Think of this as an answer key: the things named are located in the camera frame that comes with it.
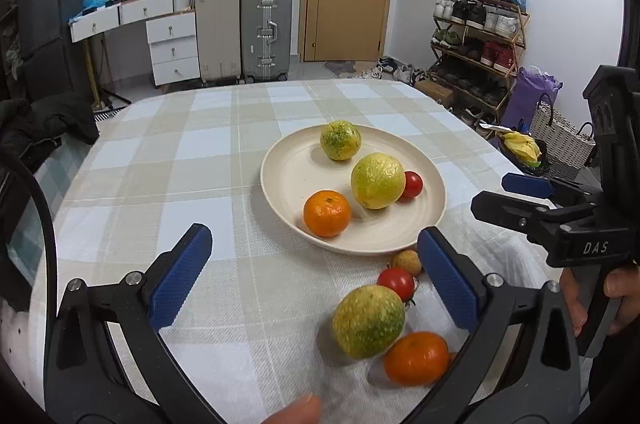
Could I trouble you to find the red tomato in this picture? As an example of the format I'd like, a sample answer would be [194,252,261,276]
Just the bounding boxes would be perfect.
[400,171,424,201]
[376,267,418,303]

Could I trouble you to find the brown longan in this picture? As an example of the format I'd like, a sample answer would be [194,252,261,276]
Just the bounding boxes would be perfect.
[390,249,423,277]

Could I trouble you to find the orange mandarin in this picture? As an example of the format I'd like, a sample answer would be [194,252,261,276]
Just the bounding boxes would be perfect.
[303,190,352,239]
[383,332,451,387]

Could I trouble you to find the large yellow citrus fruit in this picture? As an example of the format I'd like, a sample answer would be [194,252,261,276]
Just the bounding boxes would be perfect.
[350,153,405,210]

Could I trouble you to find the green-yellow wrinkled fruit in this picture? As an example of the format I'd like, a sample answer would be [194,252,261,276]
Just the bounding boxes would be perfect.
[332,284,406,360]

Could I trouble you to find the small green-yellow fruit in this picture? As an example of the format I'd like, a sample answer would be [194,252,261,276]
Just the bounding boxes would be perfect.
[320,121,362,162]

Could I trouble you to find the person's right hand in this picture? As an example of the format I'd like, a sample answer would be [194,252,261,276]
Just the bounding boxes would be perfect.
[558,267,640,339]

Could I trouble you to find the person's left hand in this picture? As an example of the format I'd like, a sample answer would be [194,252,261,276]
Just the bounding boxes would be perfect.
[264,394,321,424]

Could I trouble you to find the banana bunch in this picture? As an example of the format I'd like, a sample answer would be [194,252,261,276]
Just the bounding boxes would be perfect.
[500,131,541,168]

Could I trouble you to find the woven basket bag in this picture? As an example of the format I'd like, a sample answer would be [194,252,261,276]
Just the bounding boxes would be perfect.
[530,93,596,169]

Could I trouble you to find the purple bag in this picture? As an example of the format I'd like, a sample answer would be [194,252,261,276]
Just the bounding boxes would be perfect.
[500,65,563,128]

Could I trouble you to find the wooden shoe rack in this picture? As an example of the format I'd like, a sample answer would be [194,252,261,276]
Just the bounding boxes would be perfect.
[426,0,529,121]

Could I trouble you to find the cream round plate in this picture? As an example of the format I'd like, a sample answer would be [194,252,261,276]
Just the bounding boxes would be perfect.
[259,123,447,256]

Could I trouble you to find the black jacket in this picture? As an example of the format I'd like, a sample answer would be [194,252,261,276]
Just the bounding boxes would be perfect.
[1,92,99,173]

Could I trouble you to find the silver suitcase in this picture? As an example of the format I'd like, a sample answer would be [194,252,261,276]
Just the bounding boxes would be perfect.
[241,0,293,82]

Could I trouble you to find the beige suitcase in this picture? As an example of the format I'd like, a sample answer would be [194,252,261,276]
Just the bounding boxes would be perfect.
[195,0,242,84]

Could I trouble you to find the white drawer desk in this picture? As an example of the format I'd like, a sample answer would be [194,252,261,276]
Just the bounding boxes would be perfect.
[70,0,200,88]

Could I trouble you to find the black refrigerator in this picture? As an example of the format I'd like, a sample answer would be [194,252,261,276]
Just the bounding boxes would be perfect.
[18,0,93,102]

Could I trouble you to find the black cable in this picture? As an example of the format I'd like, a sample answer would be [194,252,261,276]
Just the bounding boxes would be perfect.
[0,147,61,320]

